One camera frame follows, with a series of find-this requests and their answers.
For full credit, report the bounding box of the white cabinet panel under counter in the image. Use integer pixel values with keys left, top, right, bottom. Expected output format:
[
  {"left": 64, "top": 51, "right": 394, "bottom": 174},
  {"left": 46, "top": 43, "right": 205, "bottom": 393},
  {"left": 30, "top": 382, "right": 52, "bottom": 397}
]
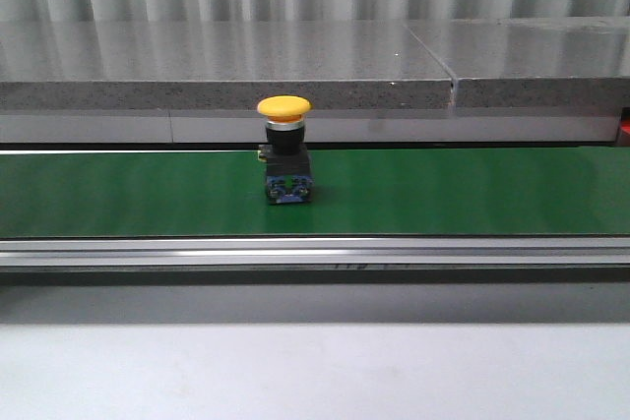
[{"left": 1, "top": 109, "right": 619, "bottom": 144}]

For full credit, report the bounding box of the green conveyor belt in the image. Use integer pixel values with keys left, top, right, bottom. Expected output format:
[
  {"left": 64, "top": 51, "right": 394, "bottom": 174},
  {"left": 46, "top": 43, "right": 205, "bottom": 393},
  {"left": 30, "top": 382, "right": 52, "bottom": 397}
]
[{"left": 1, "top": 147, "right": 629, "bottom": 238}]

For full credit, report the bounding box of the grey speckled stone counter slab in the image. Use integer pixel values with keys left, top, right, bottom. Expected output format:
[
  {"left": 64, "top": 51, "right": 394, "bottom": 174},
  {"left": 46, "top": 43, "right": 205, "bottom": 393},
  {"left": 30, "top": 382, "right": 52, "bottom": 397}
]
[{"left": 1, "top": 21, "right": 451, "bottom": 110}]

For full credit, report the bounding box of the red plastic bin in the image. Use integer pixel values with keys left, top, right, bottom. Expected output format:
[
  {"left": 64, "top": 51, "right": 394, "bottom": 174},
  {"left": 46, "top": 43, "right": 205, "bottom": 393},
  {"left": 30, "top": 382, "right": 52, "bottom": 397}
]
[{"left": 615, "top": 118, "right": 630, "bottom": 147}]

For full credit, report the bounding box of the aluminium conveyor side rail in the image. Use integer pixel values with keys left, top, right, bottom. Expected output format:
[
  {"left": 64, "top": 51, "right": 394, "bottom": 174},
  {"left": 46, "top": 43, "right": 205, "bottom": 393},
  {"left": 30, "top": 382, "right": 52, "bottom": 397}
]
[{"left": 1, "top": 236, "right": 629, "bottom": 285}]

